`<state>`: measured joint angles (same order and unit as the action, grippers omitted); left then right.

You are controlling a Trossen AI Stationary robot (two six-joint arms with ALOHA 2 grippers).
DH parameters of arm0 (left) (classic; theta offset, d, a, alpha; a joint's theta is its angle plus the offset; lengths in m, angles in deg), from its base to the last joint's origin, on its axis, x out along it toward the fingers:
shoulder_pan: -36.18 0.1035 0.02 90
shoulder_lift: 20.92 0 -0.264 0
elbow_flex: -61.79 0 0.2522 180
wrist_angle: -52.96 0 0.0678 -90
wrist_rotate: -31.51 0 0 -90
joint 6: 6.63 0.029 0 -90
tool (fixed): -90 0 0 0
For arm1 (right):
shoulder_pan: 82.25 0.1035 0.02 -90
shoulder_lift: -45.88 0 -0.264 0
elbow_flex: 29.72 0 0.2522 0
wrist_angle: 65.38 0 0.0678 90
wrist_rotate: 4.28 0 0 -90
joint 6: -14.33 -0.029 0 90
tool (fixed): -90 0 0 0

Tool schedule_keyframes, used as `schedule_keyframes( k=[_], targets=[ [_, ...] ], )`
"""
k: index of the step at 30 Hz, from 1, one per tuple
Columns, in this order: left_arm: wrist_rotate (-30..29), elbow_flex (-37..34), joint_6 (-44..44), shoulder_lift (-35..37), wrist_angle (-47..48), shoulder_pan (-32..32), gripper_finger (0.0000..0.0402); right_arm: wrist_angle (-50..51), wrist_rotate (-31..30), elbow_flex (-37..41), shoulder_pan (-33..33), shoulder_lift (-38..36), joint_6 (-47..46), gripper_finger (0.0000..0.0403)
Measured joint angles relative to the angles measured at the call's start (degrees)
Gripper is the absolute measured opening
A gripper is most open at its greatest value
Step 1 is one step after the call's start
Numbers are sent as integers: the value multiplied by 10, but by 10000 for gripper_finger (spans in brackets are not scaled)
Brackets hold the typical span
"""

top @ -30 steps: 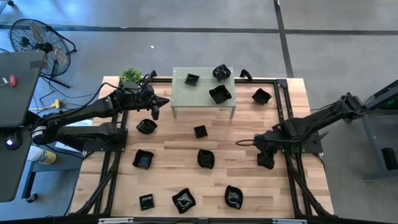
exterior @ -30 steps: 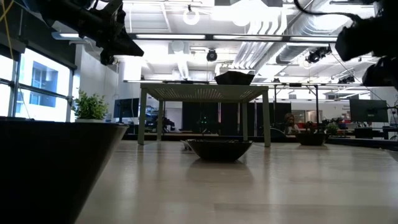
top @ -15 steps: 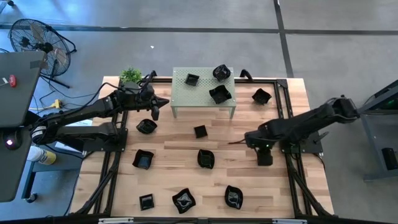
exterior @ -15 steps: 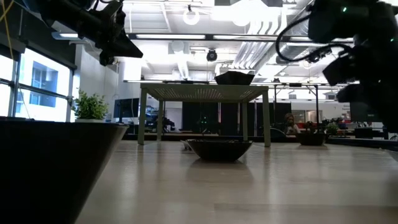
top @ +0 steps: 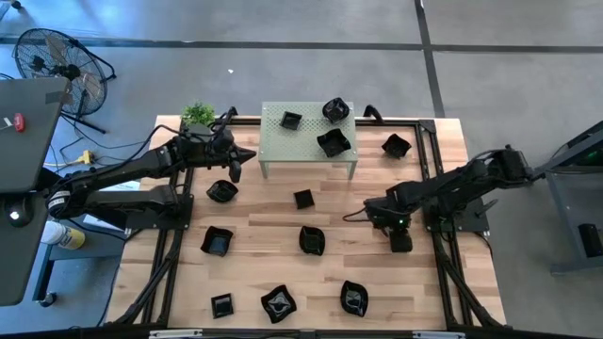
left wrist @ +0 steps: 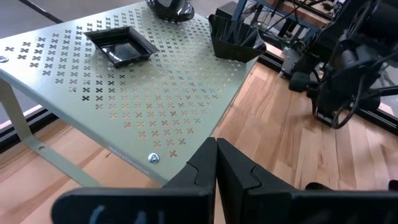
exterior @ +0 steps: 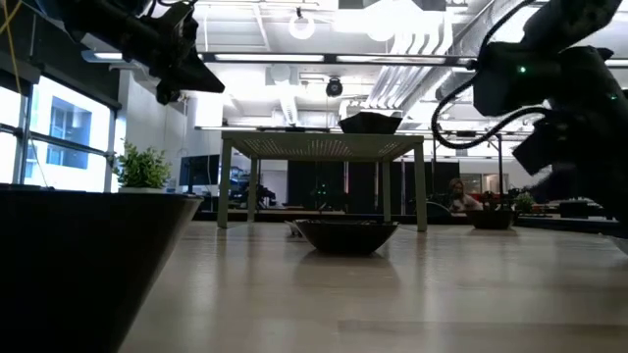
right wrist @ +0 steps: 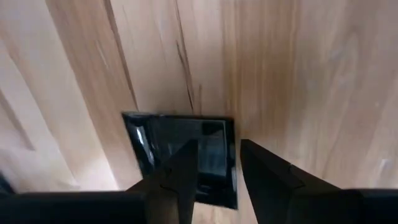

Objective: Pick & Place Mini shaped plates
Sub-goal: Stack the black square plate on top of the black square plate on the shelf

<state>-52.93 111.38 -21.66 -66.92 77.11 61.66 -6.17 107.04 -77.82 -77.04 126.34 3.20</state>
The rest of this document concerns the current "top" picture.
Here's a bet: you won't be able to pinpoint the black floor fan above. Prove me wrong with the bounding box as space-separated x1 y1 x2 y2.
11 26 118 136

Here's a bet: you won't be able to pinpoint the black aluminium table frame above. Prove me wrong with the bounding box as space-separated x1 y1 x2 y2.
106 115 505 331

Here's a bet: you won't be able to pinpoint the black round device white light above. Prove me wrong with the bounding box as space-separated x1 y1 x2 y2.
3 197 35 230

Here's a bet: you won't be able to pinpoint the wavy square black plate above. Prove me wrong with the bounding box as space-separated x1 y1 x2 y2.
381 133 413 159
316 127 352 159
260 283 299 325

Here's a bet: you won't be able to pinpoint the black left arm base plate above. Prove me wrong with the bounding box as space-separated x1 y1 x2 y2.
124 192 195 232

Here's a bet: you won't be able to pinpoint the white yellow spray can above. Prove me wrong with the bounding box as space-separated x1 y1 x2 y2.
41 219 87 250

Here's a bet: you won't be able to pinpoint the black curved frame handle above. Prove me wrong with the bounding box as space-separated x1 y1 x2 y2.
220 105 239 127
362 104 385 124

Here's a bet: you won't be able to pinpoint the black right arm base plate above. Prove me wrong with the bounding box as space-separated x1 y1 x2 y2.
421 195 491 234

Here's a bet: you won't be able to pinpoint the small square black plate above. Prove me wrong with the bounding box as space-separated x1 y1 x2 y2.
293 188 316 211
210 292 235 320
280 110 303 132

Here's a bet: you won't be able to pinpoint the small green potted plant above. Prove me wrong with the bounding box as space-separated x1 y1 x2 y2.
181 101 217 128

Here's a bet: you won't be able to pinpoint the pale green perforated metal shelf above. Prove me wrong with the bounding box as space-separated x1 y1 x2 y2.
257 101 359 181

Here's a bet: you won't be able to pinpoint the grey metal cart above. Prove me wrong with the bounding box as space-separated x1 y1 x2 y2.
534 120 603 277

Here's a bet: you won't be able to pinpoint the round wavy black plate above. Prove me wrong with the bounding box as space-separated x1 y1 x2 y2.
321 96 351 124
205 179 239 204
339 280 370 318
298 225 327 257

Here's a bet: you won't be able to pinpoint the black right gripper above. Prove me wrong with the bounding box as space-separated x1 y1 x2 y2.
363 194 416 254

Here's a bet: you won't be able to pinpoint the grey desk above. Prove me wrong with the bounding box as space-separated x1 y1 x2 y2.
0 76 72 307

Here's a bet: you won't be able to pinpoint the black box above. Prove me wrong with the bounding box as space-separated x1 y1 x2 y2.
578 222 603 259

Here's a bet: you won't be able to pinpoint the grey side table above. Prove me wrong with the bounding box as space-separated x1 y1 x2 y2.
31 225 127 308

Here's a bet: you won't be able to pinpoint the grey tape piece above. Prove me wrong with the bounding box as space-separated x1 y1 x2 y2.
45 89 74 105

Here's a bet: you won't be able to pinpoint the silver metal bracket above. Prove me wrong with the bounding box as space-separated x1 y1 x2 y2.
149 329 204 339
413 331 466 339

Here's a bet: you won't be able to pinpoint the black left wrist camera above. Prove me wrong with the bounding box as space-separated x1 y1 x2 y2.
210 127 236 153

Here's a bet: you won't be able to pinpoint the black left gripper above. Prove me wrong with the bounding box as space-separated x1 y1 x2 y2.
181 136 258 185

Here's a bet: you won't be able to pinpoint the large square black plate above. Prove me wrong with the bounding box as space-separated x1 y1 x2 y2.
200 225 235 258

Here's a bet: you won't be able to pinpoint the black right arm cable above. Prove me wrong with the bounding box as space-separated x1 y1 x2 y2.
341 206 373 223

